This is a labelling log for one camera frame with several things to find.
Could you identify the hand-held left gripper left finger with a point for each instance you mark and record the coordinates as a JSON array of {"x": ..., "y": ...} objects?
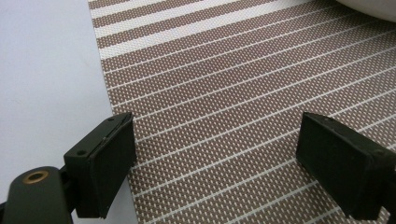
[{"x": 102, "y": 168}]

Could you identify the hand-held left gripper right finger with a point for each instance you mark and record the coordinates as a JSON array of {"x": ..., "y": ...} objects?
[{"x": 342, "y": 168}]

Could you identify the brown white striped woven placemat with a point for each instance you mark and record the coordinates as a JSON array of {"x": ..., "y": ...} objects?
[{"x": 218, "y": 93}]

